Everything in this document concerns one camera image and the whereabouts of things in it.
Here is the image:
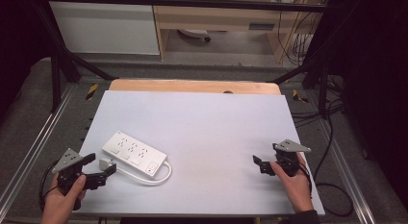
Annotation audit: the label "hanging black cables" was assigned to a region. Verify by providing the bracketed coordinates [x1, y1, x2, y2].
[276, 0, 325, 67]

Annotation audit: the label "person's left hand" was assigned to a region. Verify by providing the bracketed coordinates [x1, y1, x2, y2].
[40, 173, 88, 224]

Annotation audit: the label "white cabinet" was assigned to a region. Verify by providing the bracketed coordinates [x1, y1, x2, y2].
[48, 0, 161, 56]

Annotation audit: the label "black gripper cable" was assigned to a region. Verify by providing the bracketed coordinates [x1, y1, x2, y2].
[311, 114, 355, 218]
[38, 159, 63, 212]

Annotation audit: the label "white power strip cable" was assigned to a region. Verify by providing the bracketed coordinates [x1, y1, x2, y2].
[114, 160, 173, 187]

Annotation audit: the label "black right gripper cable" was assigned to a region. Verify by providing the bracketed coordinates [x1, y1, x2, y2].
[311, 114, 355, 218]

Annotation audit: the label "yellow black tape strip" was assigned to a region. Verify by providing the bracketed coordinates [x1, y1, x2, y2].
[292, 88, 310, 105]
[85, 83, 99, 102]

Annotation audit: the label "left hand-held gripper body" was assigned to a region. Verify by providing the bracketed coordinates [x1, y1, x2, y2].
[52, 148, 87, 195]

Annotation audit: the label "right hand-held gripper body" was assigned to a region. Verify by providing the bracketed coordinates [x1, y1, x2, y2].
[271, 138, 312, 178]

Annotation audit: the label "white chair base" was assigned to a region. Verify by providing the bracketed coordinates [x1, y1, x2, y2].
[177, 28, 213, 43]

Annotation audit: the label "wooden desk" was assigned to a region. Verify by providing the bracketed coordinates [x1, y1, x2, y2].
[150, 0, 325, 64]

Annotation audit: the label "wooden board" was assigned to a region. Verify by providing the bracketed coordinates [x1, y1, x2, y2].
[108, 78, 282, 96]

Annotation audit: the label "aluminium rail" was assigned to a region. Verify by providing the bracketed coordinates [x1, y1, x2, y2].
[319, 119, 378, 224]
[0, 84, 76, 212]

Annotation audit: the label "white plug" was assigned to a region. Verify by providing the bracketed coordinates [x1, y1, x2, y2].
[98, 158, 115, 172]

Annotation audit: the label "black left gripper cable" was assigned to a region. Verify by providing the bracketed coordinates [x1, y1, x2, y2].
[38, 159, 63, 212]

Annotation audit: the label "person's right hand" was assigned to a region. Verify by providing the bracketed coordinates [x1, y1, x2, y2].
[269, 152, 315, 214]

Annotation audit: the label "black metal frame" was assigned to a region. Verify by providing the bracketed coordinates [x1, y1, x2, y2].
[31, 0, 335, 113]

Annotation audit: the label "white power strip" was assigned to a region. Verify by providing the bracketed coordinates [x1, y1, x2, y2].
[101, 130, 168, 181]

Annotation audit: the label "black floor cables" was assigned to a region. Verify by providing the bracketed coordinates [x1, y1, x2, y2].
[290, 100, 344, 129]

